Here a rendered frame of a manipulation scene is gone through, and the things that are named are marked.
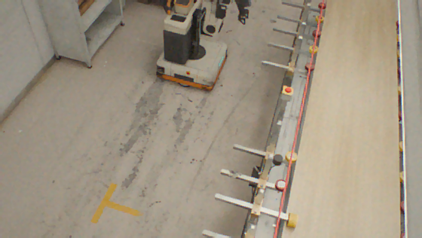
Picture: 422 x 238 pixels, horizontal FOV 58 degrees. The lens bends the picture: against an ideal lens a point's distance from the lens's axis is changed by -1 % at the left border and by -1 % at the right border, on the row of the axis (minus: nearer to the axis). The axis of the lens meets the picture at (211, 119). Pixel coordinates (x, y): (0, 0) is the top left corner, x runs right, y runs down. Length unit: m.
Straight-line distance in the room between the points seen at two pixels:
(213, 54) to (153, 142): 1.23
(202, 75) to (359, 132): 1.80
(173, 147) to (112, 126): 0.68
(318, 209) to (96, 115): 2.50
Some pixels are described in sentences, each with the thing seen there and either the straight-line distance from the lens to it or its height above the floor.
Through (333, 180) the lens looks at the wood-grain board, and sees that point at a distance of 2.73.
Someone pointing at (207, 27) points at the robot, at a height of 0.74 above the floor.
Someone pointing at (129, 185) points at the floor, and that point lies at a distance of 3.59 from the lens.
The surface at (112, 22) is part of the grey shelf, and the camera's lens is 5.04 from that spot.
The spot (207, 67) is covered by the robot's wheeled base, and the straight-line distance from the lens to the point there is 4.15.
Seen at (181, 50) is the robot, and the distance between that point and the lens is 4.01.
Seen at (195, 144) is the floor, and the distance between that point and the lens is 3.81.
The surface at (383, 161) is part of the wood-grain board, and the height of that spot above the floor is 0.90.
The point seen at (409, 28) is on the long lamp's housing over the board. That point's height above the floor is 2.37.
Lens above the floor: 3.09
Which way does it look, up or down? 50 degrees down
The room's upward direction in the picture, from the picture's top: 6 degrees clockwise
